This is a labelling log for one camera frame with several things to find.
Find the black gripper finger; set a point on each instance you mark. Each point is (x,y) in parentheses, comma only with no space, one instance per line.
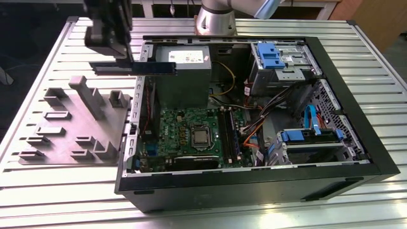
(124,43)

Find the dark RAM stick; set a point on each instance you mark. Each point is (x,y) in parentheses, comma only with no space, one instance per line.
(152,68)

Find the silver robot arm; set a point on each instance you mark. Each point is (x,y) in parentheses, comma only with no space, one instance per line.
(216,21)

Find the black RAM slot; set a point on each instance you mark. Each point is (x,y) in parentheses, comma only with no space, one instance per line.
(230,109)
(226,135)

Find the grey power supply unit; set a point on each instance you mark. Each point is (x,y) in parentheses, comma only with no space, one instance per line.
(180,88)

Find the grey parts rack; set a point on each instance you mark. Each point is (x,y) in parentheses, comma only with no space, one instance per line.
(83,124)

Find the green motherboard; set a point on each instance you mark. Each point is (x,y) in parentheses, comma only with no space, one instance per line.
(172,133)

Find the blue drive bay latch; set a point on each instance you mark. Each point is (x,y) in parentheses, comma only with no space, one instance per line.
(267,51)

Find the silver CPU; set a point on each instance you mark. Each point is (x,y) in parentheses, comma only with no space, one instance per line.
(200,136)

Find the blue VGA port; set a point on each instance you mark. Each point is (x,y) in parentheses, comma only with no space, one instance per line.
(137,165)

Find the metal drive cage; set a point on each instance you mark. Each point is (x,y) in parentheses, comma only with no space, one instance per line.
(286,76)

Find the black graphics card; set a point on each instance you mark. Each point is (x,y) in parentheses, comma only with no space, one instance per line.
(194,162)

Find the hard disk in blue carrier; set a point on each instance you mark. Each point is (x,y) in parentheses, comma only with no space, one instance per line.
(296,136)

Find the black PC case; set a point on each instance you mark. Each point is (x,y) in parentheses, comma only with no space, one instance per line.
(222,190)

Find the brown wooden cabinet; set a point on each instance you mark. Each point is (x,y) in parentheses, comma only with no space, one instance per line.
(375,19)

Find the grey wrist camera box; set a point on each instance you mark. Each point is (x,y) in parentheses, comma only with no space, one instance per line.
(99,40)

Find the square brown base plate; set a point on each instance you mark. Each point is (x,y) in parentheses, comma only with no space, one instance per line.
(196,29)

